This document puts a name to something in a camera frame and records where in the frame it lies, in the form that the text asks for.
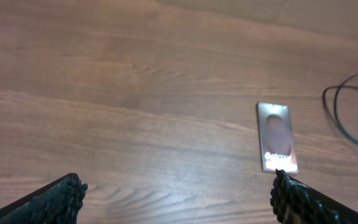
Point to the Galaxy S25 Ultra smartphone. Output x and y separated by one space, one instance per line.
277 141

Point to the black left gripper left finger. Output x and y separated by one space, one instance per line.
59 202

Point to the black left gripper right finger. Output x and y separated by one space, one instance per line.
294 202

